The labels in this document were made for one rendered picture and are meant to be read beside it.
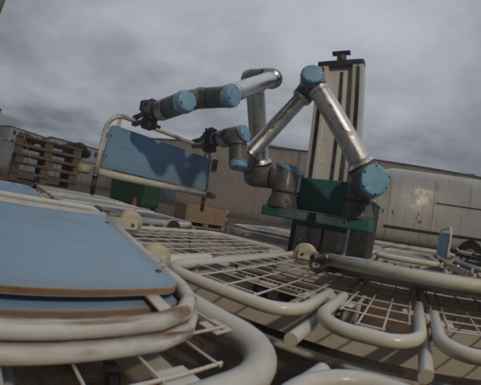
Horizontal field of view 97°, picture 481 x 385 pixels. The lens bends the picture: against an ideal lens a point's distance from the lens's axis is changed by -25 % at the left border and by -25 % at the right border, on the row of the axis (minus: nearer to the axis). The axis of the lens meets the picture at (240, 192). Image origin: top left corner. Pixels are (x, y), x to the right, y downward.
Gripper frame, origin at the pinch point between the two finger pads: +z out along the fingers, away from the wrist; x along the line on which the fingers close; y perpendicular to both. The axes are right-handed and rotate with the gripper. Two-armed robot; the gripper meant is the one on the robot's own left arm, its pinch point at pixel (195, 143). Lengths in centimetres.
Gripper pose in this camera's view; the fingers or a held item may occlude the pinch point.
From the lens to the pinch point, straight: 161.0
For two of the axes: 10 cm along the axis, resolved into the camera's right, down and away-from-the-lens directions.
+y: -5.5, -1.4, -8.2
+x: -0.3, 9.9, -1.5
